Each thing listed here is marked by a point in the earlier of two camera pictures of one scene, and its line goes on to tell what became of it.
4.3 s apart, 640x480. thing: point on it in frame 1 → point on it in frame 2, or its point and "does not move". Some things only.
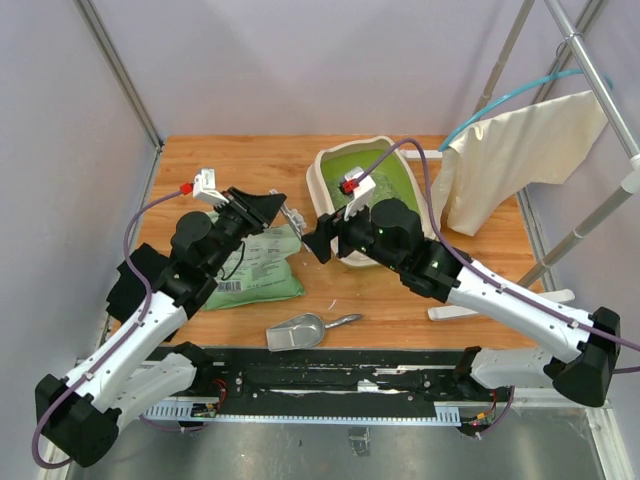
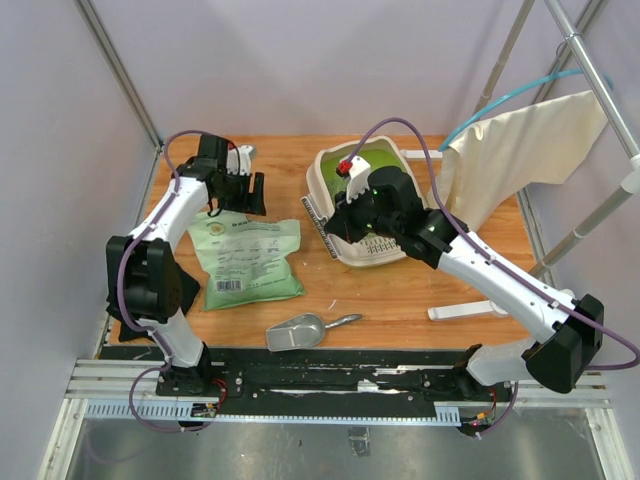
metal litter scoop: [303, 331] does not move
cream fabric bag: [530, 148] does not move
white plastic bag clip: [295, 218] → [321, 228]
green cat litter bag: [259, 269] does not move
